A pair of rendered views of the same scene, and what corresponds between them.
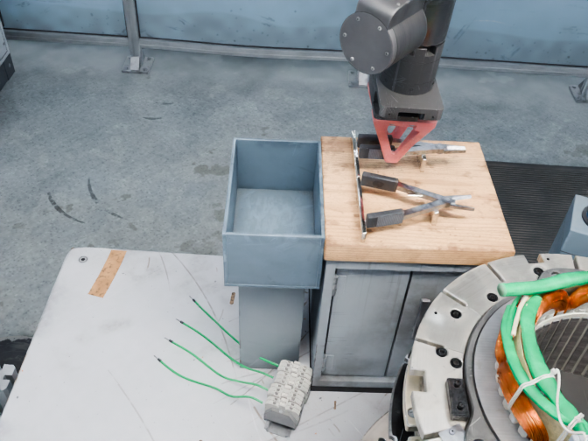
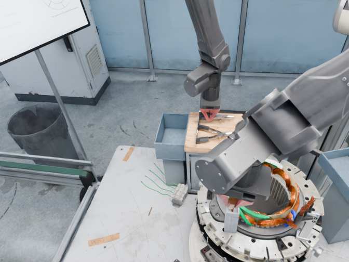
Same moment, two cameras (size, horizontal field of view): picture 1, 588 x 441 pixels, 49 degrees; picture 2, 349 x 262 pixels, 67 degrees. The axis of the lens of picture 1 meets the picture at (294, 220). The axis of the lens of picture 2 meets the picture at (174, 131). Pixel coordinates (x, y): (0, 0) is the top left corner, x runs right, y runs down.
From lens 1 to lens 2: 26 cm
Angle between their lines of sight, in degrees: 11
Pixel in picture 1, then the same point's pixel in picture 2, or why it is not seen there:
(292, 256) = (175, 150)
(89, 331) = (121, 171)
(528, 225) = not seen: hidden behind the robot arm
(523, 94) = not seen: hidden behind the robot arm
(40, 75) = (119, 83)
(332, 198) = (189, 132)
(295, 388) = (182, 193)
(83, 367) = (118, 183)
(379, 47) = (193, 89)
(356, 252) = (193, 149)
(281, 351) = (178, 180)
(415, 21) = (204, 81)
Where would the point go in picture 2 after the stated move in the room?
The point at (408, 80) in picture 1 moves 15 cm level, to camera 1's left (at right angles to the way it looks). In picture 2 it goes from (209, 96) to (164, 94)
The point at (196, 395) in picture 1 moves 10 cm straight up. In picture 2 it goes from (151, 193) to (148, 179)
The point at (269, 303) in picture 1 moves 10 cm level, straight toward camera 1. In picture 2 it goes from (172, 165) to (168, 186)
